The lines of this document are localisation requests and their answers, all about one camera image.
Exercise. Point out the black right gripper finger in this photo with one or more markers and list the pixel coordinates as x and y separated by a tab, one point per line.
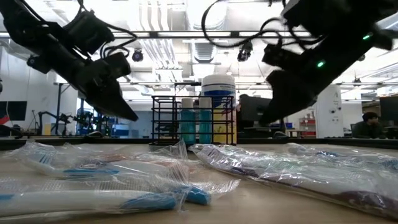
295	99
280	84

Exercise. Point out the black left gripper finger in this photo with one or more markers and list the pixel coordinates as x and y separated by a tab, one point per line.
115	87
109	104

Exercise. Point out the white orange toothbrush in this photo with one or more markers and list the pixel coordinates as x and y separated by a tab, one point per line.
130	158

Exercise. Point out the grey blue toothbrush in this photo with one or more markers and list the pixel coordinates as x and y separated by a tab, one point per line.
140	165

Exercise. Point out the teal mouthwash bottle white cap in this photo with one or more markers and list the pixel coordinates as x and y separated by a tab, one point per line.
188	124
205	124

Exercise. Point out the purple white toothbrush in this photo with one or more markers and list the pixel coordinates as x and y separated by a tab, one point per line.
367	202

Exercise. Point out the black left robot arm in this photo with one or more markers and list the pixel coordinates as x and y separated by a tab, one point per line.
21	18

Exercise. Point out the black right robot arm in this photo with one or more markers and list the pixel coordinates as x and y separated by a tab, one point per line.
342	15

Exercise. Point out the black ceiling spotlight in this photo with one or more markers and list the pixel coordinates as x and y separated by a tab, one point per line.
361	57
137	55
245	51

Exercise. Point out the red shelf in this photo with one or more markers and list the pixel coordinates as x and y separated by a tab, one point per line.
308	123

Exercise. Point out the white pillar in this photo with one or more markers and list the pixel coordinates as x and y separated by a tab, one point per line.
328	112

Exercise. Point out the black desk monitor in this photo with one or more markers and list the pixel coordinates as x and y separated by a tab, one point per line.
252	109
388	109

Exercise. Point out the black metal rack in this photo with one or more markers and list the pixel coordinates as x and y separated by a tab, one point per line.
58	109

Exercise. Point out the white-lidded wipes canister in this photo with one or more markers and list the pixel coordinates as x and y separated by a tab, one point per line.
217	84

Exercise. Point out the person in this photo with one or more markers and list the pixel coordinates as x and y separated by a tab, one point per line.
368	129

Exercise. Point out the black horizontal crossbar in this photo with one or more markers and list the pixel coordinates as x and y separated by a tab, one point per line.
186	34

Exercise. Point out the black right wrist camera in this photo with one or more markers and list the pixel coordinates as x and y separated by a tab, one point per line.
276	56

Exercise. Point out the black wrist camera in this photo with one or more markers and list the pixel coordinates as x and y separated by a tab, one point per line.
90	31
276	56

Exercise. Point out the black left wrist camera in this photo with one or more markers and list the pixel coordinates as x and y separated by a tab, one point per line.
90	31

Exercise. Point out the black aluminium table frame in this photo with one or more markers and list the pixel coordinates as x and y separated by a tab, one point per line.
280	141

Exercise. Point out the black wall screen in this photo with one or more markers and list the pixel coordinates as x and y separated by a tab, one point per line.
14	110

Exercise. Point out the silver ventilation duct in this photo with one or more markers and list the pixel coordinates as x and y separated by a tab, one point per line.
206	15

